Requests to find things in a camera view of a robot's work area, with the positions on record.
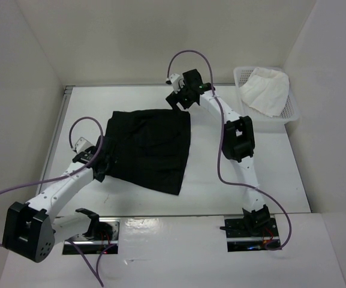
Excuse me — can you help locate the black skirt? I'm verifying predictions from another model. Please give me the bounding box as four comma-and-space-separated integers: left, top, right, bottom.
105, 109, 191, 195

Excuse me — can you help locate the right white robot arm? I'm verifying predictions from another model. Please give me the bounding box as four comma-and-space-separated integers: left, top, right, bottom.
166, 69, 270, 236

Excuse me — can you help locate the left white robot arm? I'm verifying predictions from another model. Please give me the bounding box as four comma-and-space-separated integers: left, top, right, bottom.
2, 137, 116, 263

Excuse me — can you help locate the white plastic basket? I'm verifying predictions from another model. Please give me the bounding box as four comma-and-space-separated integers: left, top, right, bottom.
233, 67, 300, 125

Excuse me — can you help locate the white skirt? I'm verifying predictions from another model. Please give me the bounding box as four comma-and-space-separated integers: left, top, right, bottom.
240, 67, 290, 118

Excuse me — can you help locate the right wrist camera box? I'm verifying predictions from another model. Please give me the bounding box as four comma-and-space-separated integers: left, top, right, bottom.
166, 73, 185, 94

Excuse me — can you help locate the aluminium table edge rail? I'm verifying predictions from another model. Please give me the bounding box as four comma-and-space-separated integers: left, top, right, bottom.
40, 85, 75, 181

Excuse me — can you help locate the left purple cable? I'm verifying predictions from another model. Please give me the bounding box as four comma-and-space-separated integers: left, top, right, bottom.
0, 117, 116, 287

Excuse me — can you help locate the purple cable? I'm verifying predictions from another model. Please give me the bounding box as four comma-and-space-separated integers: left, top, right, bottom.
166, 50, 293, 251
0, 117, 116, 287

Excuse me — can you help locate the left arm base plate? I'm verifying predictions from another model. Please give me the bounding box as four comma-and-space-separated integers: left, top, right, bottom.
71, 217, 121, 255

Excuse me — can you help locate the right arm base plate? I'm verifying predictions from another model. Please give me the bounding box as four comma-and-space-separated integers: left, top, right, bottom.
219, 217, 281, 252

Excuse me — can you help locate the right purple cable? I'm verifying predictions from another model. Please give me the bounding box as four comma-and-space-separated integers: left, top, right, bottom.
166, 50, 293, 251

